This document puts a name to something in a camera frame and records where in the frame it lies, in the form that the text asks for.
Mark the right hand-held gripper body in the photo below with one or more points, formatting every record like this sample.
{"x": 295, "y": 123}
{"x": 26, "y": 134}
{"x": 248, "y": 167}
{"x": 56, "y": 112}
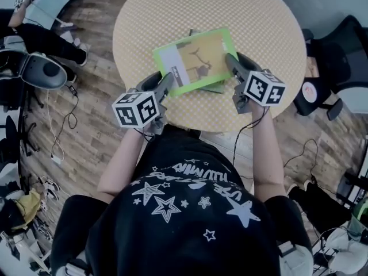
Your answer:
{"x": 264, "y": 88}

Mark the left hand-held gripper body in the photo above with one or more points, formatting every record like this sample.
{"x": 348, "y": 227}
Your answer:
{"x": 135, "y": 111}

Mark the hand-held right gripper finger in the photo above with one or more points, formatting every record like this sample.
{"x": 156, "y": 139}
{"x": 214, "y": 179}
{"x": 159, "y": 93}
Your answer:
{"x": 237, "y": 72}
{"x": 250, "y": 65}

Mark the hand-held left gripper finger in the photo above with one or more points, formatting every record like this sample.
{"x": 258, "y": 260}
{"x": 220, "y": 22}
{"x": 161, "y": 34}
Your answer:
{"x": 146, "y": 83}
{"x": 168, "y": 83}

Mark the green paperback novel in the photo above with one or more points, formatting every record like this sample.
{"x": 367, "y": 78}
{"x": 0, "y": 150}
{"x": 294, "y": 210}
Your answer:
{"x": 215, "y": 87}

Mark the green book with yellow picture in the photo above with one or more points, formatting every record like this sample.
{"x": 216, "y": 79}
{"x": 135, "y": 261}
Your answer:
{"x": 195, "y": 62}

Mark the person's left forearm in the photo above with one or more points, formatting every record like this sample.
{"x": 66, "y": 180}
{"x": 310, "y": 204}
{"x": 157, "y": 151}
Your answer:
{"x": 120, "y": 165}

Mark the person's right forearm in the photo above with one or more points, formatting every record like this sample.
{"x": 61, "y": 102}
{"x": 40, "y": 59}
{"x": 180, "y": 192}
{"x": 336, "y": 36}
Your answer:
{"x": 267, "y": 154}

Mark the black bag round white patch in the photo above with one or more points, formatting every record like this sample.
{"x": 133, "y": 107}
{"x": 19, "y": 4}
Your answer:
{"x": 309, "y": 93}

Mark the black power adapter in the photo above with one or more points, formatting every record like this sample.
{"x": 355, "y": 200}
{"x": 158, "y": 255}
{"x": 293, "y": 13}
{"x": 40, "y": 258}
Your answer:
{"x": 72, "y": 91}

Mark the round table with yellow cloth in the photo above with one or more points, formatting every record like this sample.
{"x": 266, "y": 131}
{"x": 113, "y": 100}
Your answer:
{"x": 201, "y": 4}

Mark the white power strip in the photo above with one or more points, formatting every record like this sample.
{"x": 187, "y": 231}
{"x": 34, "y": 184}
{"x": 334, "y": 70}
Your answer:
{"x": 57, "y": 159}

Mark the person's black star-print shirt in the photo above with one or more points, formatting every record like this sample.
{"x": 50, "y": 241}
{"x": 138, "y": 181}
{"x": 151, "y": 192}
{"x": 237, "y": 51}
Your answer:
{"x": 184, "y": 234}

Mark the yellow cloth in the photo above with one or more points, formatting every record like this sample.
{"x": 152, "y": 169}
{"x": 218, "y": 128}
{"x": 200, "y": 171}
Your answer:
{"x": 30, "y": 208}

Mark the green and black helmet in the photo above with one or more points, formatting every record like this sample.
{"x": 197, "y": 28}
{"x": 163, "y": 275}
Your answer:
{"x": 360, "y": 214}

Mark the white soft bag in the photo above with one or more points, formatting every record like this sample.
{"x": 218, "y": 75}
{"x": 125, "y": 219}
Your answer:
{"x": 348, "y": 249}

